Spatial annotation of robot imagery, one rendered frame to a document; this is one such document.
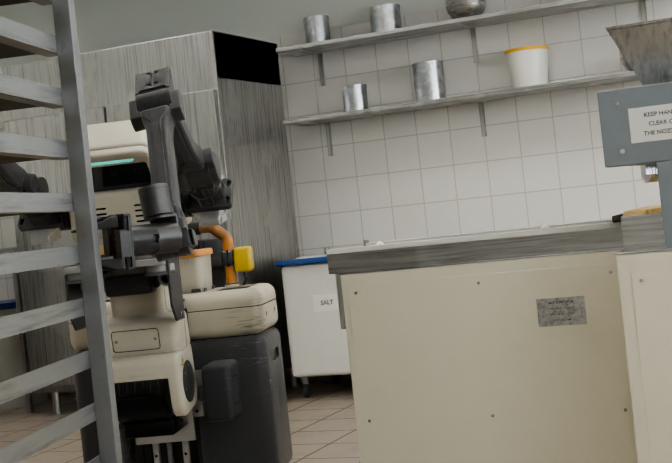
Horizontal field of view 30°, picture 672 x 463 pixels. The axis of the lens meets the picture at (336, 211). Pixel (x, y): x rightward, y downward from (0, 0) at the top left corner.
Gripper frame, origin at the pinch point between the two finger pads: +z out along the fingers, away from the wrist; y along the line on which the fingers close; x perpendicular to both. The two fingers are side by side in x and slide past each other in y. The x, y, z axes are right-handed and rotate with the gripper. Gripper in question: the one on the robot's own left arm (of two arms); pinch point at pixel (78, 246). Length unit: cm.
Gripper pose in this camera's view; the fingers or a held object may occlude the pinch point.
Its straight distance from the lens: 223.8
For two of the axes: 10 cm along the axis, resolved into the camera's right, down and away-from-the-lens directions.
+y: 1.0, 10.0, 0.0
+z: -7.9, 0.8, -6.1
